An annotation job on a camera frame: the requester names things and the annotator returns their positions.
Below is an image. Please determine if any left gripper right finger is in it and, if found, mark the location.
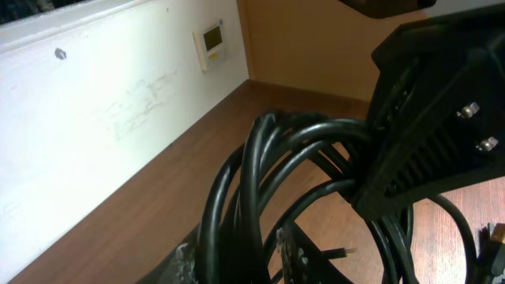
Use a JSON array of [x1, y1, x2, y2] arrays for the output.
[[275, 222, 355, 284]]

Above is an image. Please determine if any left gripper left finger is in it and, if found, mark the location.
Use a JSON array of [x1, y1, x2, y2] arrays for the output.
[[136, 225, 200, 284]]

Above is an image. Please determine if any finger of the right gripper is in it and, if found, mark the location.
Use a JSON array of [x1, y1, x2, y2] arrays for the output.
[[351, 4, 504, 221]]

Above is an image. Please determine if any black USB cable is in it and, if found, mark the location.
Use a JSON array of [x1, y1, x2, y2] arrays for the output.
[[194, 110, 380, 284]]

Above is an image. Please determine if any wall outlet plate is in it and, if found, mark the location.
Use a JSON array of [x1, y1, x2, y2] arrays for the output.
[[193, 19, 227, 73]]

